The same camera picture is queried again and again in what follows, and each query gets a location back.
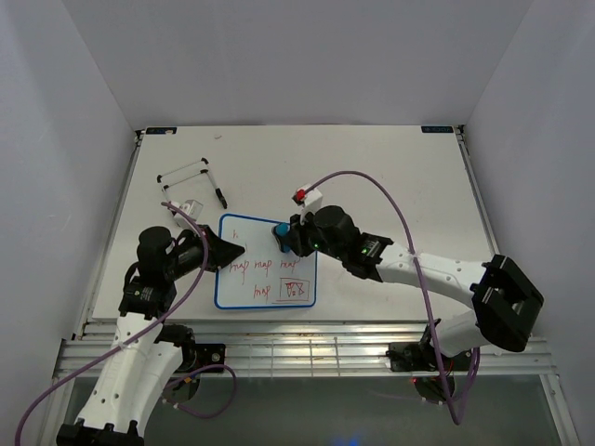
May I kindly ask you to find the blue foam whiteboard eraser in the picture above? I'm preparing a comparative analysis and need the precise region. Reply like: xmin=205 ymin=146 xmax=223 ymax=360
xmin=271 ymin=222 xmax=291 ymax=253

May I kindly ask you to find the blue-framed small whiteboard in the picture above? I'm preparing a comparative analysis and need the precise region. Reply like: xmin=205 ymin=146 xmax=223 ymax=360
xmin=214 ymin=214 xmax=317 ymax=310

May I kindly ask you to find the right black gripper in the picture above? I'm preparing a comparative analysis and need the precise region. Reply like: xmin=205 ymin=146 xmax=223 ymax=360
xmin=284 ymin=207 xmax=345 ymax=261

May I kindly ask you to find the aluminium rail frame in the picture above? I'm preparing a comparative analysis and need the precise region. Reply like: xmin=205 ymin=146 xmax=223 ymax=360
xmin=53 ymin=321 xmax=557 ymax=378

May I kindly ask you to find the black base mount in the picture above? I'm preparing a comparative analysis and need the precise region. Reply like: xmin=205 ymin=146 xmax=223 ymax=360
xmin=385 ymin=342 xmax=428 ymax=372
xmin=178 ymin=343 xmax=227 ymax=373

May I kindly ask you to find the blue label left corner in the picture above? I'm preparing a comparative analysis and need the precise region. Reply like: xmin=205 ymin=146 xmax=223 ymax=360
xmin=145 ymin=126 xmax=178 ymax=135

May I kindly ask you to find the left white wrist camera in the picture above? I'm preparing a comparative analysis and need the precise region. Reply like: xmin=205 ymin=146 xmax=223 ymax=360
xmin=170 ymin=200 xmax=204 ymax=230

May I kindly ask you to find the wire whiteboard stand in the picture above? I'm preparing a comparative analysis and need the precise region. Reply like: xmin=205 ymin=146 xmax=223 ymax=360
xmin=156 ymin=157 xmax=229 ymax=211

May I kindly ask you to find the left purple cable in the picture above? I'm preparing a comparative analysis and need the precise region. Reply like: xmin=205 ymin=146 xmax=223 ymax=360
xmin=12 ymin=200 xmax=238 ymax=446

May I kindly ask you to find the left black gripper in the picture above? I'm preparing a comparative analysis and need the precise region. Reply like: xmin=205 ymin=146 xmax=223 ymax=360
xmin=165 ymin=224 xmax=246 ymax=281

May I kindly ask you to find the blue label right corner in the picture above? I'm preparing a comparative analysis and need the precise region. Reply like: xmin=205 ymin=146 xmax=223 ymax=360
xmin=420 ymin=125 xmax=454 ymax=134

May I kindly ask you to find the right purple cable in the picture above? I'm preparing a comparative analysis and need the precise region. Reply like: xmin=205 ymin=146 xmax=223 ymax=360
xmin=304 ymin=170 xmax=481 ymax=426

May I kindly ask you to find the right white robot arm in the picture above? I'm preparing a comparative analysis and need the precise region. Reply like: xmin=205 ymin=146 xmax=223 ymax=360
xmin=271 ymin=205 xmax=544 ymax=372

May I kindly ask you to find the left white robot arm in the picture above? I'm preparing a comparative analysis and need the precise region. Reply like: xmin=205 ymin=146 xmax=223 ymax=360
xmin=56 ymin=225 xmax=245 ymax=445

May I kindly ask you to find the purple cable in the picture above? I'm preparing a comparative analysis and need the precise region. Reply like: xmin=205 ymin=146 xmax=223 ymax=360
xmin=304 ymin=170 xmax=481 ymax=426
xmin=12 ymin=200 xmax=238 ymax=446

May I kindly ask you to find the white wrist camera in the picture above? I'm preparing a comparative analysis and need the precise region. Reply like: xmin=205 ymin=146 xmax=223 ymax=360
xmin=292 ymin=184 xmax=323 ymax=225
xmin=170 ymin=200 xmax=204 ymax=230

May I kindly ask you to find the blue label corner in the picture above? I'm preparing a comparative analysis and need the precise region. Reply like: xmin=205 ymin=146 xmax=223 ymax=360
xmin=420 ymin=125 xmax=454 ymax=134
xmin=145 ymin=126 xmax=178 ymax=135

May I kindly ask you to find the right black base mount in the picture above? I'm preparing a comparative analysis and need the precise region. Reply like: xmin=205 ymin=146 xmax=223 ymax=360
xmin=385 ymin=342 xmax=428 ymax=372

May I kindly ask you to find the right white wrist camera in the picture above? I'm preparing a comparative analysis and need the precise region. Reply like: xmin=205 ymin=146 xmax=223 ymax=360
xmin=292 ymin=184 xmax=323 ymax=225

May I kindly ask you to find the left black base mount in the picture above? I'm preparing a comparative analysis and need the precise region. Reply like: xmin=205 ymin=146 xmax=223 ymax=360
xmin=178 ymin=343 xmax=227 ymax=373

